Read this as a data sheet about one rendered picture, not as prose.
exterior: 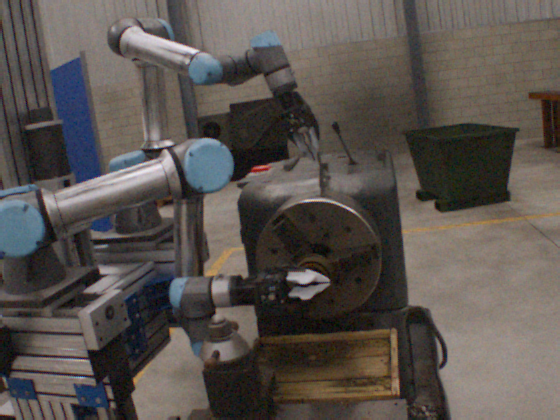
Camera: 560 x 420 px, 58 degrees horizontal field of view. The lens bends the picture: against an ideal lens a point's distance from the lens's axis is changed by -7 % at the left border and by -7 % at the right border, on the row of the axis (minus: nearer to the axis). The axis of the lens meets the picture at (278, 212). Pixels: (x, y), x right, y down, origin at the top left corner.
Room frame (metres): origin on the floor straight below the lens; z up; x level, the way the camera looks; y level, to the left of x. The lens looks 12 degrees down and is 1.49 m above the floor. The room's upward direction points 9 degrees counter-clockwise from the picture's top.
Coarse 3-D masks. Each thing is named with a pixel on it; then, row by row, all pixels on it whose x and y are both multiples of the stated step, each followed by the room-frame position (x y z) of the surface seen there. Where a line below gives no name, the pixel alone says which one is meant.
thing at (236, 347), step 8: (232, 336) 0.75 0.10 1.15; (240, 336) 0.76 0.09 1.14; (208, 344) 0.74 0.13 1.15; (216, 344) 0.74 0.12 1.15; (224, 344) 0.74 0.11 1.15; (232, 344) 0.74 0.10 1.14; (240, 344) 0.75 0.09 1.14; (248, 344) 0.76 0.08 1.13; (200, 352) 0.75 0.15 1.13; (208, 352) 0.74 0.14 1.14; (224, 352) 0.73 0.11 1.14; (232, 352) 0.73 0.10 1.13; (240, 352) 0.74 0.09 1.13; (248, 352) 0.75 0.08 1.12; (224, 360) 0.72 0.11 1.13; (232, 360) 0.72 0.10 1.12
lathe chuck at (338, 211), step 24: (288, 216) 1.29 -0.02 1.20; (312, 216) 1.28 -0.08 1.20; (336, 216) 1.26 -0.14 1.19; (360, 216) 1.25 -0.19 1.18; (264, 240) 1.30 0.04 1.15; (312, 240) 1.28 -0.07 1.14; (336, 240) 1.26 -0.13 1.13; (360, 240) 1.25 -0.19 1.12; (264, 264) 1.30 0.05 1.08; (336, 288) 1.27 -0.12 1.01; (360, 288) 1.25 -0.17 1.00; (312, 312) 1.28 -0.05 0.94; (336, 312) 1.27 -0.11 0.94
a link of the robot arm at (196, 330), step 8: (184, 320) 1.21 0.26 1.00; (192, 320) 1.14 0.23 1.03; (200, 320) 1.13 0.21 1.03; (208, 320) 1.14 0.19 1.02; (184, 328) 1.20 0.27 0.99; (192, 328) 1.14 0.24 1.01; (200, 328) 1.13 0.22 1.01; (192, 336) 1.14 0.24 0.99; (200, 336) 1.13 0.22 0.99; (192, 344) 1.15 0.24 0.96; (200, 344) 1.13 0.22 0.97
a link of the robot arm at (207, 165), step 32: (160, 160) 1.14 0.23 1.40; (192, 160) 1.11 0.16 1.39; (224, 160) 1.15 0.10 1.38; (32, 192) 1.04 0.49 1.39; (64, 192) 1.06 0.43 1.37; (96, 192) 1.06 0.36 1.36; (128, 192) 1.08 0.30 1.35; (160, 192) 1.12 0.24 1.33; (192, 192) 1.14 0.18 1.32; (0, 224) 0.97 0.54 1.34; (32, 224) 0.98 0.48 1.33; (64, 224) 1.04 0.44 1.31
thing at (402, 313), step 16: (256, 320) 1.50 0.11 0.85; (272, 320) 1.48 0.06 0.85; (288, 320) 1.45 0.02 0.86; (320, 320) 1.43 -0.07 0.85; (336, 320) 1.42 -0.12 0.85; (352, 320) 1.41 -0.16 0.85; (368, 320) 1.40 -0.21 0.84; (400, 320) 1.38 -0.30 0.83; (400, 336) 1.38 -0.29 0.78; (400, 352) 1.38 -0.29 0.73; (400, 368) 1.38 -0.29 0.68; (400, 384) 1.39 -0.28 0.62
